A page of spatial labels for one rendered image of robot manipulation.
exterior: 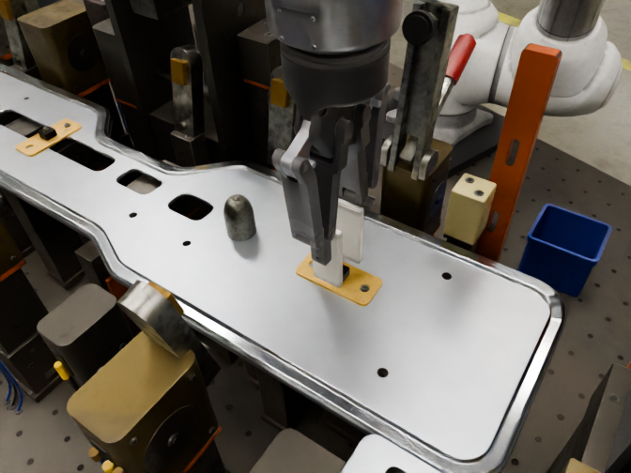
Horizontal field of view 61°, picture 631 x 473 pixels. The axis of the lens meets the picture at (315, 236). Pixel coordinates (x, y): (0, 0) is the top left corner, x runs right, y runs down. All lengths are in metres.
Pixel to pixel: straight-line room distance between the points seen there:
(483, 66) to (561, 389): 0.62
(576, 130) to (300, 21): 2.45
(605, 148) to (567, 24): 1.65
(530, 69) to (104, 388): 0.43
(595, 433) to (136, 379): 0.36
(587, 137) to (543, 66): 2.23
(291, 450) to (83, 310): 0.25
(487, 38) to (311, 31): 0.83
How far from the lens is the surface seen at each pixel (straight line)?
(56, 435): 0.87
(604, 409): 0.51
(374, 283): 0.53
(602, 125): 2.84
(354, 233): 0.50
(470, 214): 0.55
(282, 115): 0.67
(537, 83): 0.51
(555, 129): 2.73
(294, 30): 0.35
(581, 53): 1.10
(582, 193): 1.20
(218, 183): 0.66
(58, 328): 0.58
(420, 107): 0.56
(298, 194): 0.40
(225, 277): 0.55
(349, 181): 0.47
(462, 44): 0.63
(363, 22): 0.34
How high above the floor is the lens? 1.41
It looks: 45 degrees down
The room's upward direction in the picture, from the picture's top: 2 degrees counter-clockwise
